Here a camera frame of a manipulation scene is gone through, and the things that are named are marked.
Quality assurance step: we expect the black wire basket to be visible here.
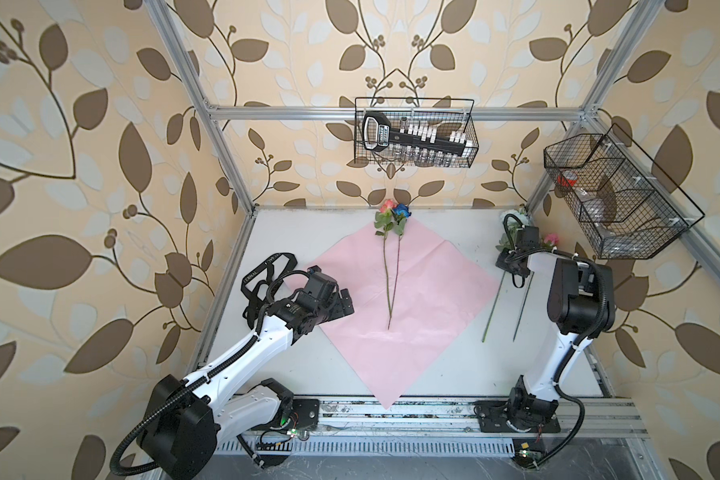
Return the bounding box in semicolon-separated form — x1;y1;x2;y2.
353;96;479;168
544;124;705;260

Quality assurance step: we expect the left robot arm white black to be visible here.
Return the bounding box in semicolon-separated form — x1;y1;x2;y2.
109;253;354;479

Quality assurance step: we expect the right black wire basket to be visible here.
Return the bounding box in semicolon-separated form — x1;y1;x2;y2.
544;124;705;260

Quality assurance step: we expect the red capped clear bottle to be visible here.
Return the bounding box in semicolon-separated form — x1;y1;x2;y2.
556;170;615;226

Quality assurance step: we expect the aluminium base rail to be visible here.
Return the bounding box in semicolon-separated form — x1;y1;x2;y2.
155;395;649;439

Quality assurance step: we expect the pink purple wrapping paper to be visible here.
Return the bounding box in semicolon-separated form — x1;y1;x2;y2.
271;210;509;407

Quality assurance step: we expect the black socket tool set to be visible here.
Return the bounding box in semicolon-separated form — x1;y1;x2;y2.
357;111;479;158

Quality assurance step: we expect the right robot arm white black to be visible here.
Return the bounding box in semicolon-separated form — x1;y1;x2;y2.
496;213;615;431

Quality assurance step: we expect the small magenta fake flower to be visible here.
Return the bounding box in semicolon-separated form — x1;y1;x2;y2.
511;227;558;341

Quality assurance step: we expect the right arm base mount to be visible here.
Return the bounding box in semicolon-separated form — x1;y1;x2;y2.
474;399;561;434

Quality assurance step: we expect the back black wire basket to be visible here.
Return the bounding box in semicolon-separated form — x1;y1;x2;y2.
353;96;479;168

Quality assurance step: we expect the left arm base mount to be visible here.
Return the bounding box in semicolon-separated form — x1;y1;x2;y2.
248;397;321;434

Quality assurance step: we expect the pink fake rose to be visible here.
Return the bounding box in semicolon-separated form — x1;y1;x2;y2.
374;199;397;320

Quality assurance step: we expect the blue fake rose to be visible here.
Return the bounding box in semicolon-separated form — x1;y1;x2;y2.
387;203;410;329

